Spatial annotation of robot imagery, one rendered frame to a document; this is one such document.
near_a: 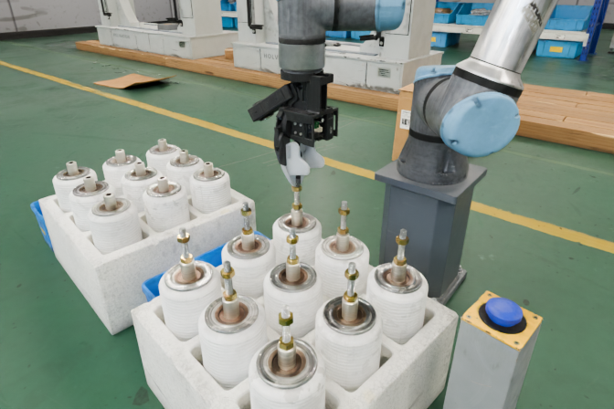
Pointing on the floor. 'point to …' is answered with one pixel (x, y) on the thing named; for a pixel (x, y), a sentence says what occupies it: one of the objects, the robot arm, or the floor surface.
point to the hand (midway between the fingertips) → (293, 176)
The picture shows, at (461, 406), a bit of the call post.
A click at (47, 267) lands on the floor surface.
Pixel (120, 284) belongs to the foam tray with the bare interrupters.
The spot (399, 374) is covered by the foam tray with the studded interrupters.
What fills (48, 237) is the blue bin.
